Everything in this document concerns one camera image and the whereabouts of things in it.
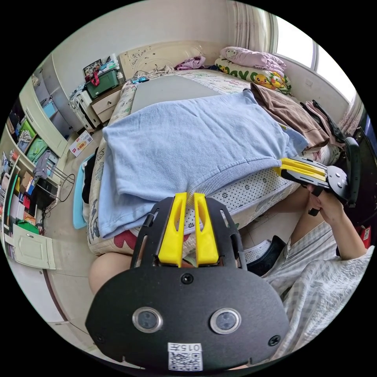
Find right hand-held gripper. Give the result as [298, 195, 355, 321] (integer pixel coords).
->
[278, 156, 356, 207]

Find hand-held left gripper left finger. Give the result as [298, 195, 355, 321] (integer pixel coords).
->
[158, 192, 188, 268]

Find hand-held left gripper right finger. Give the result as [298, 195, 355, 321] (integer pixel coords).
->
[193, 194, 220, 266]

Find light blue long sleeve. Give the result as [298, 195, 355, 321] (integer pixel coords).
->
[97, 88, 310, 240]

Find person's right forearm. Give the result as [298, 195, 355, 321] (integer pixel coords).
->
[324, 205, 370, 261]

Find person's right hand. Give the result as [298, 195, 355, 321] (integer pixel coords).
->
[307, 188, 345, 227]

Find pile of clothes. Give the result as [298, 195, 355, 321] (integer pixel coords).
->
[249, 82, 349, 154]

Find yellow pillow with duck print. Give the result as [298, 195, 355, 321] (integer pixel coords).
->
[214, 57, 293, 95]

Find light blue floor mat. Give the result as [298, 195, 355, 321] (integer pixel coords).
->
[72, 153, 102, 231]

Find person's body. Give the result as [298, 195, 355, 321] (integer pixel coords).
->
[88, 185, 376, 364]

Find pink pillow with cat print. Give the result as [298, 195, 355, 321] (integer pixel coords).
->
[219, 46, 287, 75]

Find window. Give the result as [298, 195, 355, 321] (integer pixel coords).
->
[273, 16, 326, 73]

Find red and white carton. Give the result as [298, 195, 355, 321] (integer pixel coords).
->
[69, 130, 93, 157]

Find bed with printed quilt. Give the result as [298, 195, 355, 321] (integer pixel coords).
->
[87, 41, 348, 257]

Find grey folding board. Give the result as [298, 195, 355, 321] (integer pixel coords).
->
[130, 73, 225, 115]

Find nightstand with green box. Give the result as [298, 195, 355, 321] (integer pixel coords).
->
[82, 54, 126, 125]

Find pale curtain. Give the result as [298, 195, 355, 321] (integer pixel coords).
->
[226, 0, 279, 56]

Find purple garment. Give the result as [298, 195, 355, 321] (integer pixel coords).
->
[175, 55, 207, 71]

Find cluttered open shelf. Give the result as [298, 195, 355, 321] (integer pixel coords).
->
[0, 103, 61, 270]

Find pale green wardrobe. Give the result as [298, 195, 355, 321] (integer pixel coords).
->
[18, 54, 74, 159]

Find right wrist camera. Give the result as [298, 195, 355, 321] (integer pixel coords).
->
[344, 136, 362, 207]

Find black wire stand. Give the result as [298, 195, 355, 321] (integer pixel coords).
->
[46, 164, 76, 204]

